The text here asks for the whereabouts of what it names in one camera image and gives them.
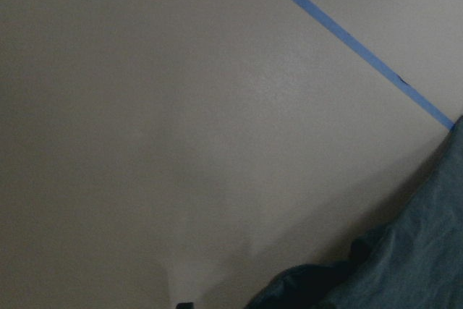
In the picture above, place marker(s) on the blue tape line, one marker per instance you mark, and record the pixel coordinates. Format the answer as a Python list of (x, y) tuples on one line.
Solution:
[(371, 59)]

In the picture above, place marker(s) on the brown paper table cover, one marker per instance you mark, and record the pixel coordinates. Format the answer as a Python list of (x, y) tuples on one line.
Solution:
[(164, 151)]

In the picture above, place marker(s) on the black graphic t-shirt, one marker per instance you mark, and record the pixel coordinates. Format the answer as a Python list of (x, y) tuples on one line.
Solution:
[(414, 261)]

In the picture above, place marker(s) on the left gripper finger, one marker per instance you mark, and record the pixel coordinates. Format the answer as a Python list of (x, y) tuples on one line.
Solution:
[(184, 305)]

